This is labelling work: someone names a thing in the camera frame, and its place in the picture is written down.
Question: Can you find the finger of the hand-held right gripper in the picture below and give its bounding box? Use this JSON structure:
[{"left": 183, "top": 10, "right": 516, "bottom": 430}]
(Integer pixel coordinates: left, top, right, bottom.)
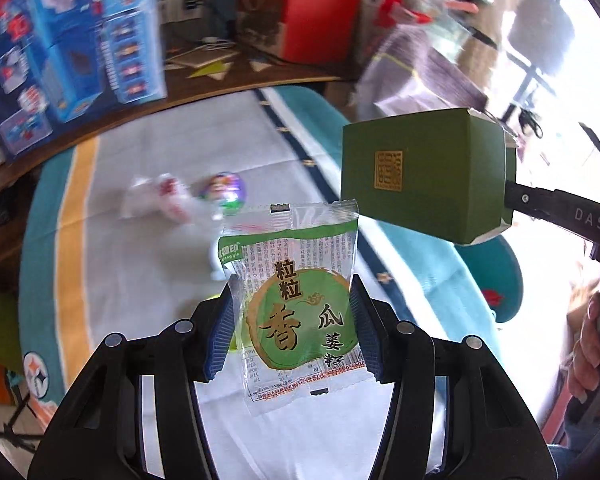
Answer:
[{"left": 505, "top": 180, "right": 600, "bottom": 239}]

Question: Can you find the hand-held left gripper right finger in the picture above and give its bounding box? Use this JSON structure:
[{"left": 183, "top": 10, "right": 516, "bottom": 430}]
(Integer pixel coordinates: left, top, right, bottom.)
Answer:
[{"left": 349, "top": 276, "right": 557, "bottom": 480}]

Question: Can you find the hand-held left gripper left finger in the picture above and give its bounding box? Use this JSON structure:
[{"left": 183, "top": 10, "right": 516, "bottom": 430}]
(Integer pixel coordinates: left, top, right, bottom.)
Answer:
[{"left": 27, "top": 284, "right": 237, "bottom": 480}]

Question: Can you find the green clear snack packet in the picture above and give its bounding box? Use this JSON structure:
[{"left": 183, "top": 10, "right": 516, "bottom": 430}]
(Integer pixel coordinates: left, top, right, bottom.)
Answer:
[{"left": 217, "top": 200, "right": 368, "bottom": 417}]

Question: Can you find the dark green cardboard box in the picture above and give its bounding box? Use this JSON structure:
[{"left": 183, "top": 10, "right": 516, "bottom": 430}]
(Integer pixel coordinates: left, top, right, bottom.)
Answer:
[{"left": 340, "top": 107, "right": 518, "bottom": 247}]

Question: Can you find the person's right hand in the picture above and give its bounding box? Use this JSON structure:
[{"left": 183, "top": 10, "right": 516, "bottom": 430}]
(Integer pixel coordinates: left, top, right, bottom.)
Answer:
[{"left": 566, "top": 291, "right": 600, "bottom": 404}]

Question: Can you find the white bottle green label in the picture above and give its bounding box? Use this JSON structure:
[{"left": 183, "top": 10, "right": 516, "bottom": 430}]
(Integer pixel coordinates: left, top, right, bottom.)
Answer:
[{"left": 207, "top": 207, "right": 243, "bottom": 356}]

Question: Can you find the black chair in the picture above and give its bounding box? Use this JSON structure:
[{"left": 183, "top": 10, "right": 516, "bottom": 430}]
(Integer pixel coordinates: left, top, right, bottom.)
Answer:
[{"left": 507, "top": 0, "right": 576, "bottom": 76}]

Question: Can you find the purple green wrapped candy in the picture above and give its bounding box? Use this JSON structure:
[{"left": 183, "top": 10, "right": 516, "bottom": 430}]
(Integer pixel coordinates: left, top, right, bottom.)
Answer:
[{"left": 197, "top": 172, "right": 248, "bottom": 211}]

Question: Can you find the white crumpled wrapper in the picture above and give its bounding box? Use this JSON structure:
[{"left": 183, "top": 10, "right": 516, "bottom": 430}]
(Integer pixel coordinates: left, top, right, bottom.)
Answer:
[{"left": 120, "top": 172, "right": 201, "bottom": 223}]

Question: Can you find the grey plastic bag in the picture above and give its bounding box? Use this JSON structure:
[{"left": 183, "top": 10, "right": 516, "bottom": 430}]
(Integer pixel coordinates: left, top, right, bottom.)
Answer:
[{"left": 355, "top": 25, "right": 491, "bottom": 121}]

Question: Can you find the wooden desk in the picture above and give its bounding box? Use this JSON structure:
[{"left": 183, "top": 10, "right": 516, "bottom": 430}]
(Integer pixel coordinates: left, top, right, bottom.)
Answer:
[{"left": 0, "top": 35, "right": 361, "bottom": 261}]

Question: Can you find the white notebook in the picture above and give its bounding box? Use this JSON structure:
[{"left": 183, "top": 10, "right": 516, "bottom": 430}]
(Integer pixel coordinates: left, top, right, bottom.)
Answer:
[{"left": 167, "top": 42, "right": 241, "bottom": 68}]

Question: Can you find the red box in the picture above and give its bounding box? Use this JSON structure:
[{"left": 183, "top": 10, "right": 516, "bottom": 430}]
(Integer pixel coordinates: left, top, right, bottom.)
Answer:
[{"left": 280, "top": 0, "right": 368, "bottom": 63}]

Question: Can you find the blue toy box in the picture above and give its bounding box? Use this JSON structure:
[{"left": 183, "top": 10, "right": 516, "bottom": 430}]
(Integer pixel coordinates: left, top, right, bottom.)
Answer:
[
  {"left": 25, "top": 0, "right": 168, "bottom": 123},
  {"left": 0, "top": 0, "right": 56, "bottom": 163}
]

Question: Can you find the wall power outlet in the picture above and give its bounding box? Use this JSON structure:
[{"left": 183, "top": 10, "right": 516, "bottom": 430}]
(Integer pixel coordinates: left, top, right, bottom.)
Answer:
[{"left": 160, "top": 0, "right": 206, "bottom": 23}]

